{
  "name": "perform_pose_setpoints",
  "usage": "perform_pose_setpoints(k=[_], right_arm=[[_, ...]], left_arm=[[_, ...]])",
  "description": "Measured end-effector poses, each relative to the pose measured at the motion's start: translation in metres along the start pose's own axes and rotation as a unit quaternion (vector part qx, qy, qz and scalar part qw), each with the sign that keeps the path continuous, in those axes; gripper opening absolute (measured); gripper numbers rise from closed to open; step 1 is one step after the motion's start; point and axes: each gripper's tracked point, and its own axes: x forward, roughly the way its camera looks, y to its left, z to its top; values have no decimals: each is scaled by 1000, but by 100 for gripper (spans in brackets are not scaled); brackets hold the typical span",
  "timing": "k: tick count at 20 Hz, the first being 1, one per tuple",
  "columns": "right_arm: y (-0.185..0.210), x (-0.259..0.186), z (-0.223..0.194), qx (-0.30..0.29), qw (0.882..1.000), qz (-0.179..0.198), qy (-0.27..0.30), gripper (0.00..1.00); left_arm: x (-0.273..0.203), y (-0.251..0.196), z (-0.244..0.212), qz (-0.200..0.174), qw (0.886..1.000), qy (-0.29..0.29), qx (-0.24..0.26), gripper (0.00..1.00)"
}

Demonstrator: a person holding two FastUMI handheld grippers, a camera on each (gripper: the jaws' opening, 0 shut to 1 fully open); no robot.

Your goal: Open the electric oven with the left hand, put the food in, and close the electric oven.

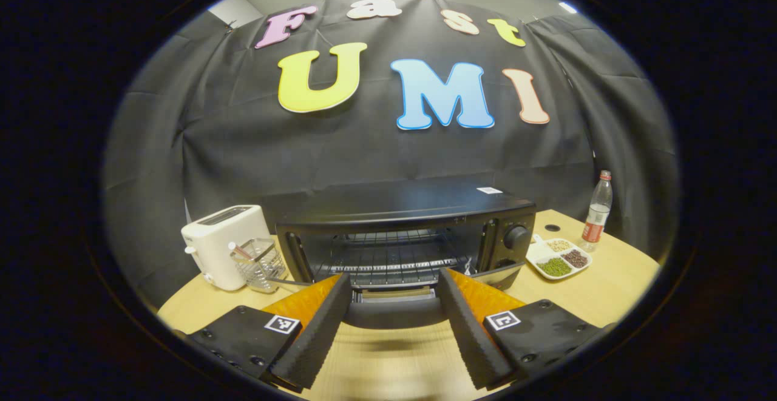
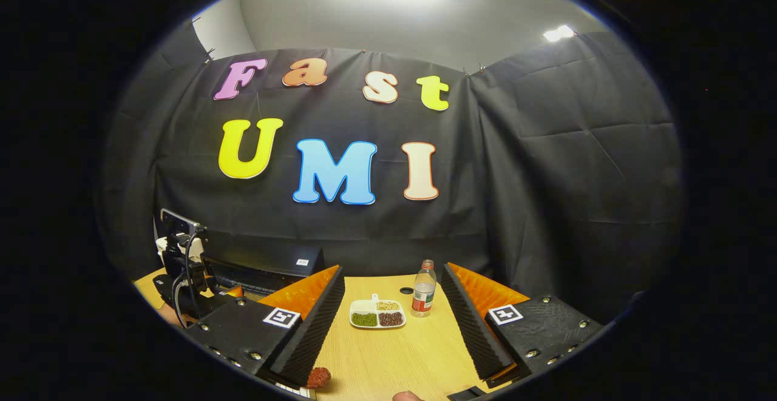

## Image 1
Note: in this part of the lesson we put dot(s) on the white divided plate of beans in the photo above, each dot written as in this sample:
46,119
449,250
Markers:
558,258

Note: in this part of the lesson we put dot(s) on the small ceiling light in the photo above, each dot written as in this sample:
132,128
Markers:
567,8

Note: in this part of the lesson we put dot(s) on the black electric oven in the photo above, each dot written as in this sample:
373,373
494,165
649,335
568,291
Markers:
400,207

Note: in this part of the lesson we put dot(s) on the white toaster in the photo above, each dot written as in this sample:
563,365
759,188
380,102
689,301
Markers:
215,249

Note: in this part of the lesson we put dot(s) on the black table grommet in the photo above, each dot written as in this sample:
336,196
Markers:
552,229

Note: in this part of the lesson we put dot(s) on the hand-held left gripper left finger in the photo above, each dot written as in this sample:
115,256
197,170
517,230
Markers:
322,334

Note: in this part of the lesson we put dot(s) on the metal oven rack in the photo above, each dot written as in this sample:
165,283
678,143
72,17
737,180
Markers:
388,264

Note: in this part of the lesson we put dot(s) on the clear plastic bottle red label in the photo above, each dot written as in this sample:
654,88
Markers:
597,219

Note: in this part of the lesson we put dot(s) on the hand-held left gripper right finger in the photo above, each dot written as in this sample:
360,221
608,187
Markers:
467,334

